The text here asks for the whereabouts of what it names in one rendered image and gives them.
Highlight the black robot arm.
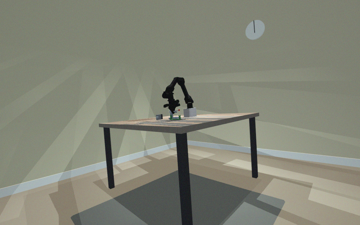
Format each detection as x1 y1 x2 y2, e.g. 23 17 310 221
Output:
162 77 194 109

